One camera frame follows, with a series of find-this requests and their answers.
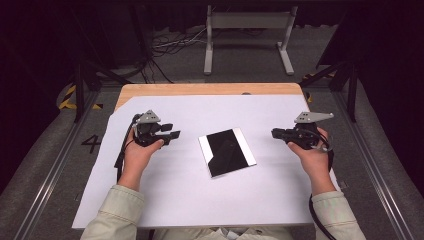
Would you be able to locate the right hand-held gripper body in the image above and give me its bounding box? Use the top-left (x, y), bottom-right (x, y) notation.
top-left (292, 111), bottom-right (335, 151)

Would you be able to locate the person's beige jacket torso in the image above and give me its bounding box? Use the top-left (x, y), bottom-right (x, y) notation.
top-left (151, 226), bottom-right (296, 240)

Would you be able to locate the metal floor rail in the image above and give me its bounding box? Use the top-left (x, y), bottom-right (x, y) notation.
top-left (332, 90), bottom-right (418, 240)
top-left (12, 89), bottom-right (101, 240)

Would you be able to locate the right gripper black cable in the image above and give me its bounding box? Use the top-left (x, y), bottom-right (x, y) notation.
top-left (307, 127), bottom-right (338, 240)

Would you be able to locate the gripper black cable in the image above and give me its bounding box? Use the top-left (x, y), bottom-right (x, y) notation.
top-left (114, 113), bottom-right (143, 183)
top-left (307, 127), bottom-right (338, 240)

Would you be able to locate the black floor cable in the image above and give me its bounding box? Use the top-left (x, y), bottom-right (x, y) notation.
top-left (133, 54), bottom-right (175, 85)

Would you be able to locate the white metal stand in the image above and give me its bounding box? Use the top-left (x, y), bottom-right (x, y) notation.
top-left (203, 4), bottom-right (299, 77)

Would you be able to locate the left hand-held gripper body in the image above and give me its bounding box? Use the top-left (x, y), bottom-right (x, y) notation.
top-left (132, 109), bottom-right (172, 148)

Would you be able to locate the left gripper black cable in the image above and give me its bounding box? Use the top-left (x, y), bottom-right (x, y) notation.
top-left (114, 113), bottom-right (143, 183)

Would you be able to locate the white paper sheet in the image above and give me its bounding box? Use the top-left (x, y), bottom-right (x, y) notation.
top-left (71, 94), bottom-right (342, 231)

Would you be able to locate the white floor cable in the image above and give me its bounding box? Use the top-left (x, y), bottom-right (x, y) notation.
top-left (153, 27), bottom-right (208, 49)

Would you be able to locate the person's right hand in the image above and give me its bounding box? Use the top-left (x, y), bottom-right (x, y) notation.
top-left (287, 127), bottom-right (332, 183)

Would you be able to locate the person's left hand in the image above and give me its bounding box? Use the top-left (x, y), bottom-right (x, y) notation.
top-left (121, 128), bottom-right (165, 184)

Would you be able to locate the black metal stand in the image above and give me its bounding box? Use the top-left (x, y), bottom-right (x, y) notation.
top-left (71, 49), bottom-right (133, 124)
top-left (299, 61), bottom-right (360, 124)

